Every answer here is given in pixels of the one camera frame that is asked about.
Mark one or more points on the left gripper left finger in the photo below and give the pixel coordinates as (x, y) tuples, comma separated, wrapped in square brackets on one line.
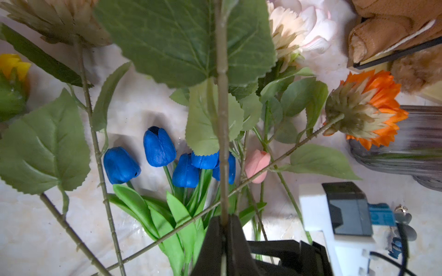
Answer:
[(212, 251)]

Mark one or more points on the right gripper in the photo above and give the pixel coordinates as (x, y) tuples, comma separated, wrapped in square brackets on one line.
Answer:
[(296, 258)]

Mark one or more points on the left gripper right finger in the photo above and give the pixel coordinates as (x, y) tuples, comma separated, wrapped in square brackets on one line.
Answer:
[(239, 256)]

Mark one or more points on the blue tulip bunch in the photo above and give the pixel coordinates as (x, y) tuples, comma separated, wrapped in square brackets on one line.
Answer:
[(190, 176)]

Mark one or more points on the pink tulip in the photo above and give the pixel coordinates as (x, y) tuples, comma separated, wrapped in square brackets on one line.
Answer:
[(256, 162)]

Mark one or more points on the dark ribbed glass vase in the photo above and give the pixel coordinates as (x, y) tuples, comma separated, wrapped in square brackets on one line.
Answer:
[(416, 151)]

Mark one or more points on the wooden two-tier shelf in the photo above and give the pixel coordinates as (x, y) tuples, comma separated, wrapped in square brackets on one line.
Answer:
[(416, 72)]

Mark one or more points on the brown plush teddy bear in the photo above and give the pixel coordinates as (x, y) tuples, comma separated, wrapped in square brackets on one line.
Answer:
[(389, 24)]

